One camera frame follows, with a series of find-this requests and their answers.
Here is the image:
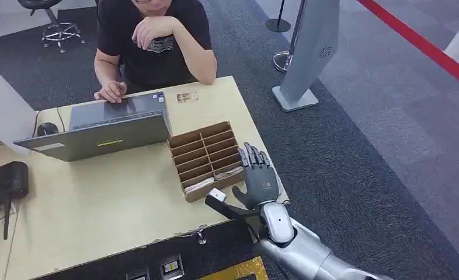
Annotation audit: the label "chrome ring-base post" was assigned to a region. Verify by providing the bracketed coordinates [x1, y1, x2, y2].
[273, 0, 308, 74]

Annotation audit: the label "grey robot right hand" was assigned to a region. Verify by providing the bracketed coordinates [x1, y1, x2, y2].
[232, 142, 281, 212]

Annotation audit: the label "grey kiosk stand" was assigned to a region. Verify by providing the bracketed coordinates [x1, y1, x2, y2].
[272, 0, 340, 113]

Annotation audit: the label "black router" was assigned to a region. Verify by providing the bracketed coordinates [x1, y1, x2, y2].
[0, 161, 30, 241]

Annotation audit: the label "wooden card box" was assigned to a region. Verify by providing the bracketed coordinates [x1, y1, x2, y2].
[167, 121, 246, 203]

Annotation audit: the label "large floor power socket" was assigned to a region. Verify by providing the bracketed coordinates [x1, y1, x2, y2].
[159, 254, 185, 280]

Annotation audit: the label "card stack, brown edges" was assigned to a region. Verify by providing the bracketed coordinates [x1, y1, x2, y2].
[214, 166, 245, 181]

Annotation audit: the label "black stool, chrome base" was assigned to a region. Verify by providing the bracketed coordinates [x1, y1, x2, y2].
[17, 0, 86, 54]

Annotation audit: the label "metal desk edge clamp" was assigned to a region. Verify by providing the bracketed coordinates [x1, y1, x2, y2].
[179, 225, 208, 246]

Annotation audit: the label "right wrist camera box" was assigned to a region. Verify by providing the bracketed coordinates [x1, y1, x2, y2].
[205, 188, 262, 223]

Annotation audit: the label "grey laptop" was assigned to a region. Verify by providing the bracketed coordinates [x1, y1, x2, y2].
[13, 91, 173, 162]

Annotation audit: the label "white cabinet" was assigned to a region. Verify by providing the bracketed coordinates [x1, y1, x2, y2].
[0, 58, 38, 155]

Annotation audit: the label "black computer mouse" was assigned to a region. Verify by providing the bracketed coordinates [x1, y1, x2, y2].
[36, 122, 59, 137]

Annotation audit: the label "person's right hand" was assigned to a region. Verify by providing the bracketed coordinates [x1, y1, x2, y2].
[94, 80, 128, 104]

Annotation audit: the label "person's left hand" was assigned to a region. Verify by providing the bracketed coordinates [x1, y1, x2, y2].
[131, 16, 177, 50]

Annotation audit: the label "pale printed card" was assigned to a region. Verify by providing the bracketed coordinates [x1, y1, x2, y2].
[176, 92, 199, 104]

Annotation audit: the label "person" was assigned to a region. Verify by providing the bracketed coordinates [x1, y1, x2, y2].
[93, 0, 218, 104]

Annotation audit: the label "black stanchion post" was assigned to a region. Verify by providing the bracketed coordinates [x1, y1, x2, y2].
[265, 0, 292, 34]

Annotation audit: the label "pale wooden desk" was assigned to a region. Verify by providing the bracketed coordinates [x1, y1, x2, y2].
[0, 75, 291, 280]

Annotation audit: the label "yellow floor marker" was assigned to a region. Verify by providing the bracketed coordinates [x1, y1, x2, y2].
[197, 256, 269, 280]

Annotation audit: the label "black mouse cable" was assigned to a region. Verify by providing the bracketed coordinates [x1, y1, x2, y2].
[56, 107, 66, 133]

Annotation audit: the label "red floor tape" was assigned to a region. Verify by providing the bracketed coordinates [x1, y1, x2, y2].
[356, 0, 459, 94]

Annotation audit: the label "grey card reader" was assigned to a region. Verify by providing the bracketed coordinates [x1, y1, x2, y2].
[269, 160, 291, 204]

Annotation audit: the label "card stack, pale edges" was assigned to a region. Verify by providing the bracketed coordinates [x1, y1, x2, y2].
[183, 177, 216, 194]

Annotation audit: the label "small floor power socket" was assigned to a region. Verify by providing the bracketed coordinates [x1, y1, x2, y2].
[126, 268, 151, 280]

